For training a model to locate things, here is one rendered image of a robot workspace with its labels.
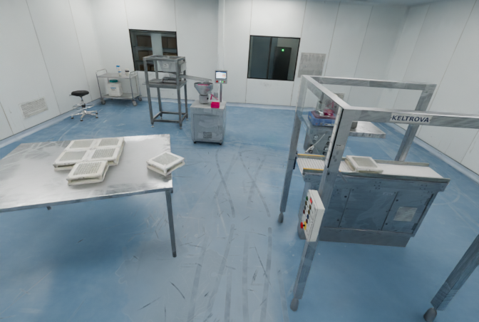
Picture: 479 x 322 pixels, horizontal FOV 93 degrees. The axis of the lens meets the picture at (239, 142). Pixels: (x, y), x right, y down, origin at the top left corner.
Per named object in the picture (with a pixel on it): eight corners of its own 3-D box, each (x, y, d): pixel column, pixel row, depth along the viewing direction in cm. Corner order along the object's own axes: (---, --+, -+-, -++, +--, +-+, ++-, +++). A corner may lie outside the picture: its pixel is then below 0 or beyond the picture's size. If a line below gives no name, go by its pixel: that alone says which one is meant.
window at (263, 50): (246, 78, 668) (249, 35, 618) (246, 78, 669) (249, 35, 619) (294, 81, 666) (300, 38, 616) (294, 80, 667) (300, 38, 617)
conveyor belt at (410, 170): (301, 175, 211) (301, 171, 209) (296, 162, 234) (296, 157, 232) (447, 186, 209) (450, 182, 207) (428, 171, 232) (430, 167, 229)
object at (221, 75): (214, 102, 451) (214, 70, 424) (214, 101, 460) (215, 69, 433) (226, 103, 450) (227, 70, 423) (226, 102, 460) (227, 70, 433)
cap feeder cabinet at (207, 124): (191, 144, 450) (189, 107, 417) (197, 132, 501) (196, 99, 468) (222, 146, 450) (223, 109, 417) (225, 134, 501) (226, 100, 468)
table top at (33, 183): (-70, 221, 146) (-73, 218, 144) (22, 146, 240) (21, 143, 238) (172, 190, 187) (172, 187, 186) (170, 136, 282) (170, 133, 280)
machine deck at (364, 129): (309, 133, 187) (310, 129, 186) (300, 117, 222) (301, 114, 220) (385, 138, 186) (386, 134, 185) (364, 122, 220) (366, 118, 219)
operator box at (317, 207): (306, 241, 136) (315, 208, 125) (301, 220, 151) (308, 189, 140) (316, 242, 136) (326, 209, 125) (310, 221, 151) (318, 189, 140)
